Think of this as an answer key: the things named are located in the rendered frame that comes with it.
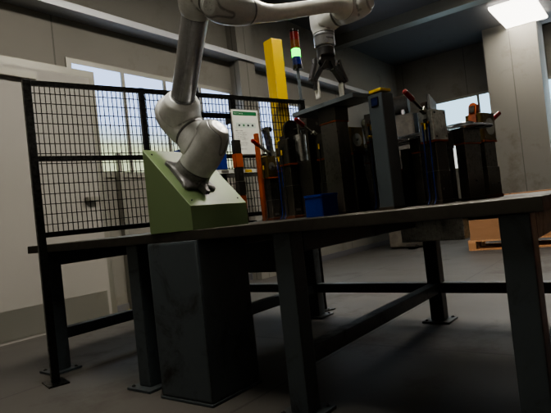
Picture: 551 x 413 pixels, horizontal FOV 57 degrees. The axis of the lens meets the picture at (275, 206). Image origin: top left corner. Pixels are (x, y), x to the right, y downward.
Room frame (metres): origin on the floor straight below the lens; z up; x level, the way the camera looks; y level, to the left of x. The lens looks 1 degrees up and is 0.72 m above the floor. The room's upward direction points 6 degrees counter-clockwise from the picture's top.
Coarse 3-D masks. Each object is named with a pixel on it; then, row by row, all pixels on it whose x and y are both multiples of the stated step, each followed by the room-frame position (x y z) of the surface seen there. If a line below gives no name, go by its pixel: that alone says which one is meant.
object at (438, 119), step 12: (420, 120) 1.95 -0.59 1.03; (432, 120) 1.91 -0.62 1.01; (444, 120) 1.96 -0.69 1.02; (420, 132) 1.96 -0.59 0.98; (432, 132) 1.91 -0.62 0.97; (444, 132) 1.95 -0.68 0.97; (432, 144) 1.93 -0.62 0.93; (444, 144) 1.96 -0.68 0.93; (432, 156) 1.94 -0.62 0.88; (444, 156) 1.95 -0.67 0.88; (432, 168) 1.92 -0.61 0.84; (444, 168) 1.94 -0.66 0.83; (432, 180) 1.94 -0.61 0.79; (444, 180) 1.93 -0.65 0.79; (432, 192) 1.93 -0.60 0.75; (444, 192) 1.93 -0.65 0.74; (432, 204) 1.92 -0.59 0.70
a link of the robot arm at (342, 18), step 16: (256, 0) 1.76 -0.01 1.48; (320, 0) 1.89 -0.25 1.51; (336, 0) 1.91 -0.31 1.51; (352, 0) 1.94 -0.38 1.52; (368, 0) 1.94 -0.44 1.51; (256, 16) 1.76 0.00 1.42; (272, 16) 1.84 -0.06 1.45; (288, 16) 1.87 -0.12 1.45; (304, 16) 1.91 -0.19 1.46; (336, 16) 1.99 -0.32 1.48; (352, 16) 1.98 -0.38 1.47
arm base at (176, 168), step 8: (176, 168) 2.15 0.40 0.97; (184, 168) 2.12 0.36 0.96; (176, 176) 2.13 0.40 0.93; (184, 176) 2.12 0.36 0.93; (192, 176) 2.12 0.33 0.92; (184, 184) 2.10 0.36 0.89; (192, 184) 2.12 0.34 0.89; (200, 184) 2.14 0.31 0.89; (208, 184) 2.20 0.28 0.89; (208, 192) 2.15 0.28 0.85
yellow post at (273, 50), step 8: (272, 40) 3.62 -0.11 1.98; (280, 40) 3.67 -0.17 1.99; (264, 48) 3.69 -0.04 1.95; (272, 48) 3.62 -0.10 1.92; (280, 48) 3.67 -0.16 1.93; (272, 56) 3.62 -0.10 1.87; (280, 56) 3.66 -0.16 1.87; (272, 64) 3.63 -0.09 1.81; (280, 64) 3.66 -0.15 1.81; (272, 72) 3.64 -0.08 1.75; (280, 72) 3.65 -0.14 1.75; (272, 80) 3.64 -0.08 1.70; (280, 80) 3.65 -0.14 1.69; (272, 88) 3.65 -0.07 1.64; (280, 88) 3.64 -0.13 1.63; (272, 96) 3.66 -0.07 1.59; (280, 96) 3.64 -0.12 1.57; (272, 104) 3.67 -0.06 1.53; (280, 104) 3.63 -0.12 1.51; (288, 104) 3.67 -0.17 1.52; (272, 112) 3.68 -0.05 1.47; (280, 112) 3.63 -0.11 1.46; (280, 128) 3.62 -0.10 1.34
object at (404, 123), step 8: (400, 96) 8.35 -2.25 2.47; (400, 104) 8.28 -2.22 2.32; (408, 104) 8.39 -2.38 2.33; (424, 104) 7.88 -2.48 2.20; (432, 104) 7.97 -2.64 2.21; (400, 112) 8.36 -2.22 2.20; (408, 112) 8.41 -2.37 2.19; (400, 120) 7.88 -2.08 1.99; (408, 120) 7.83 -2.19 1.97; (416, 120) 8.04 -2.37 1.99; (400, 128) 7.89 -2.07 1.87; (408, 128) 7.84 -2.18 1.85; (416, 128) 7.96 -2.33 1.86; (400, 136) 7.90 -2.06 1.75; (408, 144) 7.86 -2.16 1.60; (400, 152) 7.92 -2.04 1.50; (400, 160) 7.96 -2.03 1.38; (392, 232) 7.98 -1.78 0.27; (400, 232) 7.93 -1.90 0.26; (392, 240) 7.99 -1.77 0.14; (400, 240) 7.94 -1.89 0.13
